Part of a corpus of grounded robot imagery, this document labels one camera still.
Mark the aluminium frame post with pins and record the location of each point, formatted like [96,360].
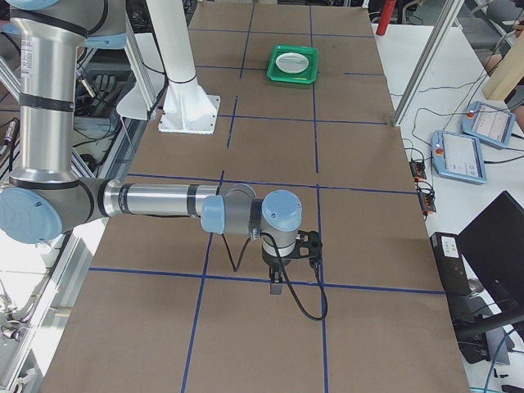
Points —
[436,38]

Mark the white pedestal column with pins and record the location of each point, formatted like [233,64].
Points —
[187,108]

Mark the wooden beam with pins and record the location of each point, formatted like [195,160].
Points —
[507,74]

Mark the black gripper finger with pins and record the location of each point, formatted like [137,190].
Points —
[276,285]

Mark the far blue teach pendant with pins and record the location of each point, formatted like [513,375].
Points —
[492,125]

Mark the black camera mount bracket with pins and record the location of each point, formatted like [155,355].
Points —
[308,246]

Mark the green plastic tray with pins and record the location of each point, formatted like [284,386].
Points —
[306,77]

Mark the lower orange black connector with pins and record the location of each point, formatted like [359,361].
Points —
[426,197]

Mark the red cylinder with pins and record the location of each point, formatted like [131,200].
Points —
[385,17]

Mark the black monitor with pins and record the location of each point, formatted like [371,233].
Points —
[492,244]

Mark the white round plate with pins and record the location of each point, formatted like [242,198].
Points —
[292,63]

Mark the black computer box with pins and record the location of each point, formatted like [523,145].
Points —
[449,263]

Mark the orange black connector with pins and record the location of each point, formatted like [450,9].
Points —
[417,168]
[426,197]

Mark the upper orange black connector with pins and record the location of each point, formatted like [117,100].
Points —
[417,168]

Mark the blue teach pendant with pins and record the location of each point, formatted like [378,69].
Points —
[458,156]
[492,125]

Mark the near blue teach pendant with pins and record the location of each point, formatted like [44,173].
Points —
[458,156]

